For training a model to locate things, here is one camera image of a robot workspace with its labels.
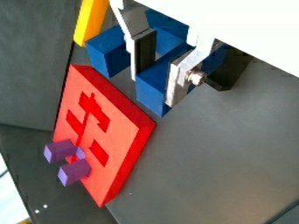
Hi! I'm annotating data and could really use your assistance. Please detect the yellow long bar block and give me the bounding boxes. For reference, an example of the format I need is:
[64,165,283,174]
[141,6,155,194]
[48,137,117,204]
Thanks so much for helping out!
[73,0,108,46]

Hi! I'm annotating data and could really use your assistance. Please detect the purple U-shaped block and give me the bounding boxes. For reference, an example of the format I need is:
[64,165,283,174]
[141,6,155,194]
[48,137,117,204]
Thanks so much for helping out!
[43,140,91,186]

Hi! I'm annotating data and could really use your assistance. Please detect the red slotted base block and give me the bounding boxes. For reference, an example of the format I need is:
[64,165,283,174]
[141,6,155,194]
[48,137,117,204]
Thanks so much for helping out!
[52,64,155,206]

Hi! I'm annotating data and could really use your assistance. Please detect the black L-shaped fixture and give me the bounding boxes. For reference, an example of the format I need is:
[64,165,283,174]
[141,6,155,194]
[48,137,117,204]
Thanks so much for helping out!
[206,46,252,91]

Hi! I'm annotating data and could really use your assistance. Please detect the blue U-shaped block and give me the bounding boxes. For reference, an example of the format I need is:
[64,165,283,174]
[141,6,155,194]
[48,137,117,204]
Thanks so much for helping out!
[85,8,231,118]

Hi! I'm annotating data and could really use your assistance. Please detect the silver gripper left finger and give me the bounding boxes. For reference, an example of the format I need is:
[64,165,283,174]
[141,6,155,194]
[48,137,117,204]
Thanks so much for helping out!
[109,0,156,80]

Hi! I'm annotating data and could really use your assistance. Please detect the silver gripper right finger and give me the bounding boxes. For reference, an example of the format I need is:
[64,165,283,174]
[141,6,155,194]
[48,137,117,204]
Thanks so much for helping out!
[164,29,222,108]

